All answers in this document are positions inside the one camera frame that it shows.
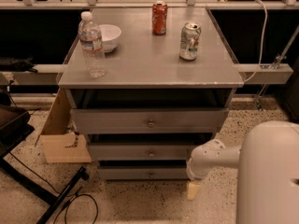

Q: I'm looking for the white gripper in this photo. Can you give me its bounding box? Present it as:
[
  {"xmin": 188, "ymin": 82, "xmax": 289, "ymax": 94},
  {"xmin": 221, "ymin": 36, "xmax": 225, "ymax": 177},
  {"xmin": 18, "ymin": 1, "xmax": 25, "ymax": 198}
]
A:
[{"xmin": 186, "ymin": 139, "xmax": 225, "ymax": 201}]

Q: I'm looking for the grey bottom drawer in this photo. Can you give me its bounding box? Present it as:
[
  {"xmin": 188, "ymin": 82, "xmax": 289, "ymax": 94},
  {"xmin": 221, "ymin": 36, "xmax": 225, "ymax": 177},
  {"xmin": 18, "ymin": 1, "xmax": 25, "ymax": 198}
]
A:
[{"xmin": 98, "ymin": 167, "xmax": 188, "ymax": 180}]

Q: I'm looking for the grey drawer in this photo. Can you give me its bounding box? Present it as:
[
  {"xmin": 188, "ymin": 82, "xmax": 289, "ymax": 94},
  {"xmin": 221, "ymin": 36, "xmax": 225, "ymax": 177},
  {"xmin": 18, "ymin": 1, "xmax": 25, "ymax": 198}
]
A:
[
  {"xmin": 88, "ymin": 143, "xmax": 199, "ymax": 161},
  {"xmin": 71, "ymin": 108, "xmax": 228, "ymax": 134},
  {"xmin": 98, "ymin": 167, "xmax": 188, "ymax": 180}
]

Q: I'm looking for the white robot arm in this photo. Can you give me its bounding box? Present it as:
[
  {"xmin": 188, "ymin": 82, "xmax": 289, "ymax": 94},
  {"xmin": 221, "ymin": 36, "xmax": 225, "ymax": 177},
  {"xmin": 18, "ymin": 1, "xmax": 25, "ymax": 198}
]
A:
[{"xmin": 186, "ymin": 120, "xmax": 299, "ymax": 224}]

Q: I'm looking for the grey top drawer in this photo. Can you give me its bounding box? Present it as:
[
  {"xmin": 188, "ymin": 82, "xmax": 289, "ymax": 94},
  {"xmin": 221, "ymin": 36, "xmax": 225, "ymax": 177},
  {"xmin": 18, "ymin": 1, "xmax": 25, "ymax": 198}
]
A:
[{"xmin": 71, "ymin": 108, "xmax": 228, "ymax": 134}]

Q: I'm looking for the grey drawer cabinet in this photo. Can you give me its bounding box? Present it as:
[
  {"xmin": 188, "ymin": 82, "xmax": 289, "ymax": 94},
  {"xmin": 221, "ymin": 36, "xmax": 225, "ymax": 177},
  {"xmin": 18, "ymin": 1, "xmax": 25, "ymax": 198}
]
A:
[{"xmin": 59, "ymin": 7, "xmax": 243, "ymax": 180}]

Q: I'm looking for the grey middle drawer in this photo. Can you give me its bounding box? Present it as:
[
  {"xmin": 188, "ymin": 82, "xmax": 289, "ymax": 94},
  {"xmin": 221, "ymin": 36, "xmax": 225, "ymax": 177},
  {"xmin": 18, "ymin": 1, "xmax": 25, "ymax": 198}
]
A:
[{"xmin": 88, "ymin": 143, "xmax": 199, "ymax": 161}]

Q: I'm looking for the cardboard box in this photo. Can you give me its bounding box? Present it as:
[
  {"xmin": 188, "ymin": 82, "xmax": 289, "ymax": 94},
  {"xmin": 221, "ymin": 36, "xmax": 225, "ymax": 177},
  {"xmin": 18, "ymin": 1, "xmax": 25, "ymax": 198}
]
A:
[{"xmin": 39, "ymin": 90, "xmax": 92, "ymax": 163}]

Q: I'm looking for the silver soda can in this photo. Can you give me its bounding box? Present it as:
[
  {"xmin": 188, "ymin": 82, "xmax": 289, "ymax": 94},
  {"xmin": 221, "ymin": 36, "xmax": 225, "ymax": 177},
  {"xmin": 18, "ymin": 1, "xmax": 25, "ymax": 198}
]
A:
[{"xmin": 179, "ymin": 22, "xmax": 201, "ymax": 61}]

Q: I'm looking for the white bowl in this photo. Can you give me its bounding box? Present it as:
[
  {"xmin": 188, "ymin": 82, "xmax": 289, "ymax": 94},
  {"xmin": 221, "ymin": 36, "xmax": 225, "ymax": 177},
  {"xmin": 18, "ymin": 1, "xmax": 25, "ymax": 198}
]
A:
[{"xmin": 100, "ymin": 24, "xmax": 121, "ymax": 53}]

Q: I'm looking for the orange soda can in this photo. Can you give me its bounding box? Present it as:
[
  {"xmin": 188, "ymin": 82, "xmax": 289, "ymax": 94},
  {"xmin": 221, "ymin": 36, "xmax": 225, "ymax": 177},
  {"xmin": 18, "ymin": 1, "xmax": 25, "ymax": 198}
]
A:
[{"xmin": 152, "ymin": 1, "xmax": 168, "ymax": 35}]

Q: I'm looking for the clear plastic water bottle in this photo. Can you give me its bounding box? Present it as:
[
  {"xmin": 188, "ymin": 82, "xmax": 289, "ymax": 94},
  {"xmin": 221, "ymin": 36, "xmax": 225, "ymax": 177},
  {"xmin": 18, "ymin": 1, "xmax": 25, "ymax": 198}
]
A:
[{"xmin": 78, "ymin": 11, "xmax": 106, "ymax": 78}]

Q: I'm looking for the black chair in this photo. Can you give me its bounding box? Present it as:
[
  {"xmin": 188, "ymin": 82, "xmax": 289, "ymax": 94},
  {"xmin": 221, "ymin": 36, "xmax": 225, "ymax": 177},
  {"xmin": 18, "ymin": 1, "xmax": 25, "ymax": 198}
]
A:
[{"xmin": 0, "ymin": 105, "xmax": 35, "ymax": 158}]

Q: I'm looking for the black stand base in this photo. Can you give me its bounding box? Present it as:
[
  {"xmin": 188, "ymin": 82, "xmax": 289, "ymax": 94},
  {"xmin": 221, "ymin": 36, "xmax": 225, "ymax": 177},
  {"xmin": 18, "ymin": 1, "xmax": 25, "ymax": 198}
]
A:
[{"xmin": 0, "ymin": 159, "xmax": 90, "ymax": 224}]

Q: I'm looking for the black floor cable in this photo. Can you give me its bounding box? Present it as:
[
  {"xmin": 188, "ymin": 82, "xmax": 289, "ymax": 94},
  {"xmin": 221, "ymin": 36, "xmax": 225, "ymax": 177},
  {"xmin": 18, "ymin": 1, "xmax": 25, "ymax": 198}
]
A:
[{"xmin": 8, "ymin": 152, "xmax": 99, "ymax": 224}]

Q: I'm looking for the white hanging cable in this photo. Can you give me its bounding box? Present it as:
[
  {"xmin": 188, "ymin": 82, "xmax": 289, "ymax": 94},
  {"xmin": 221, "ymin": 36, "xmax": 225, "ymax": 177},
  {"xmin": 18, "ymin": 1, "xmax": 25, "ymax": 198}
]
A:
[{"xmin": 242, "ymin": 0, "xmax": 269, "ymax": 84}]

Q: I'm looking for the metal rail frame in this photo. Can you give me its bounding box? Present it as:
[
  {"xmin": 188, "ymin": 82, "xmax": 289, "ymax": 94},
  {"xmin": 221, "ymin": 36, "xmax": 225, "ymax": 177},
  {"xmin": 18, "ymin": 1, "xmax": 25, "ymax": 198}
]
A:
[{"xmin": 0, "ymin": 3, "xmax": 293, "ymax": 89}]

